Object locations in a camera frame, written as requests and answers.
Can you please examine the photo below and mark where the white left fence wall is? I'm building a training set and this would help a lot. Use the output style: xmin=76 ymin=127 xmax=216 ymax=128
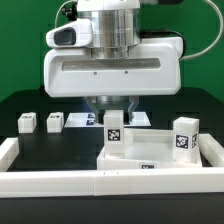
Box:
xmin=0 ymin=138 xmax=19 ymax=172

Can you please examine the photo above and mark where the white marker sheet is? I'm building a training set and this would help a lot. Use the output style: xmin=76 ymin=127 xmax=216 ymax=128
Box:
xmin=65 ymin=112 xmax=151 ymax=128

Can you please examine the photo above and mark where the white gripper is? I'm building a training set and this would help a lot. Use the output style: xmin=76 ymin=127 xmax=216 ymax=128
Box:
xmin=44 ymin=37 xmax=183 ymax=124

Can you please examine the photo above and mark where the white square tabletop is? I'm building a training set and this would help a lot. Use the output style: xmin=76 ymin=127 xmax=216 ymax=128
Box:
xmin=97 ymin=128 xmax=202 ymax=170

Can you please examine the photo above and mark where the white right fence wall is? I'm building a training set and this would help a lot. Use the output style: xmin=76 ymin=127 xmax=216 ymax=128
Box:
xmin=199 ymin=134 xmax=224 ymax=167

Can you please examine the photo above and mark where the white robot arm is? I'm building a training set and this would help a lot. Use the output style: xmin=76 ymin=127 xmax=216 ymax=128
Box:
xmin=44 ymin=0 xmax=185 ymax=123

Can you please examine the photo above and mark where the white cable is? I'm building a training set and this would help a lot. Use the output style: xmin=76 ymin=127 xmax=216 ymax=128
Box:
xmin=54 ymin=0 xmax=224 ymax=90

